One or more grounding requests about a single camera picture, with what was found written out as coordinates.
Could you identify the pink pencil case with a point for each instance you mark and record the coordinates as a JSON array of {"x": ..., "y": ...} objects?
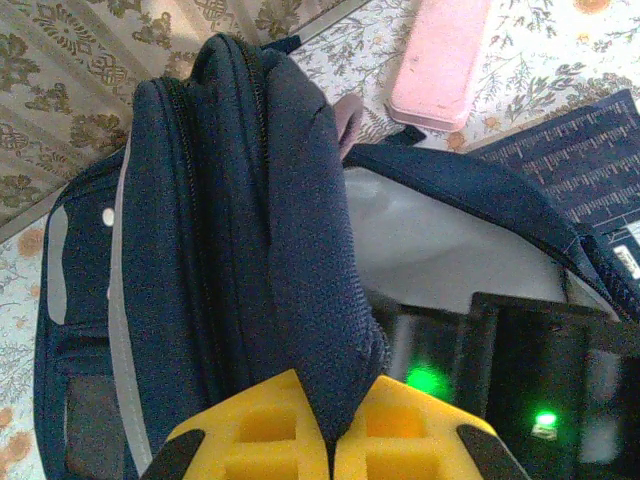
[{"x": 435, "y": 65}]

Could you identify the navy blue booklet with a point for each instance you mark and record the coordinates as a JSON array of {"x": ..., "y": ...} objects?
[{"x": 590, "y": 160}]

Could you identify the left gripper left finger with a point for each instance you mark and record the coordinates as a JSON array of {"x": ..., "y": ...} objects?
[{"x": 260, "y": 440}]

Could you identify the navy blue backpack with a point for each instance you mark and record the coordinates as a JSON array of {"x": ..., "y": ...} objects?
[{"x": 225, "y": 200}]

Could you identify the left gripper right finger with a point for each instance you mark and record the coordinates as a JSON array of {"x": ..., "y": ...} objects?
[{"x": 410, "y": 445}]

